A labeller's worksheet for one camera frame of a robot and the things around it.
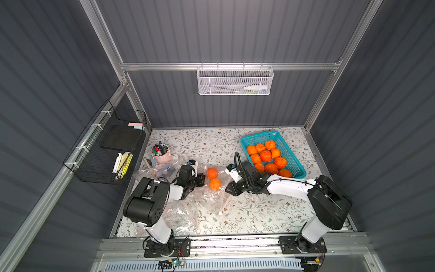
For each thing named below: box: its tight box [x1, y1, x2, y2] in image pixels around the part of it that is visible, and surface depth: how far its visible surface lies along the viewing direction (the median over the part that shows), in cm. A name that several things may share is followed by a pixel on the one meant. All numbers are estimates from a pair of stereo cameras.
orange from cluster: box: [250, 153, 262, 165], surface depth 99 cm
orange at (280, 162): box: [274, 156, 288, 169], surface depth 98 cm
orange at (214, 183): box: [209, 177, 222, 191], surface depth 90 cm
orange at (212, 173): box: [206, 166, 219, 180], surface depth 93 cm
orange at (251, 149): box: [246, 145, 258, 156], surface depth 103 cm
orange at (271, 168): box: [264, 162, 279, 174], surface depth 95 cm
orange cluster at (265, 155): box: [259, 149, 272, 163], surface depth 101 cm
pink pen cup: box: [151, 147, 172, 164], surface depth 97 cm
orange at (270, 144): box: [265, 139, 276, 151], surface depth 107 cm
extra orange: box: [270, 147, 281, 159], surface depth 103 cm
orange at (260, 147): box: [256, 143, 266, 154], surface depth 105 cm
